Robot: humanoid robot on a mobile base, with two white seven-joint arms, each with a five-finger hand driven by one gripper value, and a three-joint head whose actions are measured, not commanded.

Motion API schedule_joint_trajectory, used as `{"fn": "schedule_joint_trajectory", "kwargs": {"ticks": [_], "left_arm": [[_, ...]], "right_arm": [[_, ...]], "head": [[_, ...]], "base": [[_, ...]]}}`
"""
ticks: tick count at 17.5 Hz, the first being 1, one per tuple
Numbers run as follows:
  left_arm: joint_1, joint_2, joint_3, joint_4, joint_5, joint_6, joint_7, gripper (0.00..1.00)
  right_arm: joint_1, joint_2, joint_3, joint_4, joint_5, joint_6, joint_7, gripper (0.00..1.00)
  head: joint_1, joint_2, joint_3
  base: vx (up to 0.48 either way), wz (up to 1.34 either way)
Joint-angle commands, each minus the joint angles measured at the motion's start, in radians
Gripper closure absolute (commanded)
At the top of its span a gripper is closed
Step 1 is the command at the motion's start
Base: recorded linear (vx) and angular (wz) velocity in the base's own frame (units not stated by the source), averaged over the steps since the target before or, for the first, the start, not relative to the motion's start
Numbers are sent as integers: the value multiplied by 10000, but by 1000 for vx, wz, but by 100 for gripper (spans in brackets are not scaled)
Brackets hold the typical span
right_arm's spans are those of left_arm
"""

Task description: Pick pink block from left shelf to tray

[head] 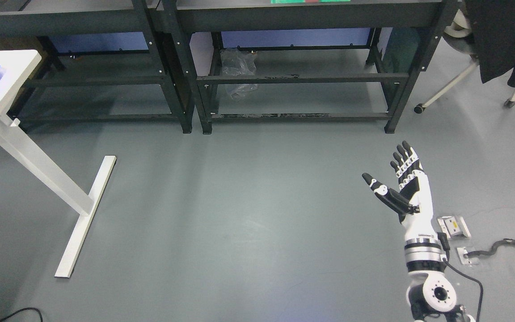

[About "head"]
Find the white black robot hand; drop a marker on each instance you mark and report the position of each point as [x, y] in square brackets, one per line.
[413, 202]

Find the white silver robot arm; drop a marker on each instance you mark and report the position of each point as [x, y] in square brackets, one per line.
[429, 292]

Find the black metal shelf right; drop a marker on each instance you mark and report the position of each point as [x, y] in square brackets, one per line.
[307, 42]

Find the black metal shelf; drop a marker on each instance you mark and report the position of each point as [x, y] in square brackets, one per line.
[307, 42]
[156, 65]

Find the black metal shelf left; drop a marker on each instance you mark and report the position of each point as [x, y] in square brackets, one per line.
[156, 65]

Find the white rolling chair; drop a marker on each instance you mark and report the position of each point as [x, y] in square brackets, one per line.
[459, 36]

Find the black jacket on chair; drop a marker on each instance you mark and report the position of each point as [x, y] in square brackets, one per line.
[493, 29]

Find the clear plastic bag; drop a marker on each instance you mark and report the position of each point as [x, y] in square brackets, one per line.
[238, 63]

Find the white table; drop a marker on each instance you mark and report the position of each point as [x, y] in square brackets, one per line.
[15, 68]

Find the metal bracket on floor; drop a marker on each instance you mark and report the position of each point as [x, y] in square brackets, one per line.
[454, 227]

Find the small metal plate with cable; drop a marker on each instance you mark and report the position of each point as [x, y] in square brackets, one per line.
[465, 258]

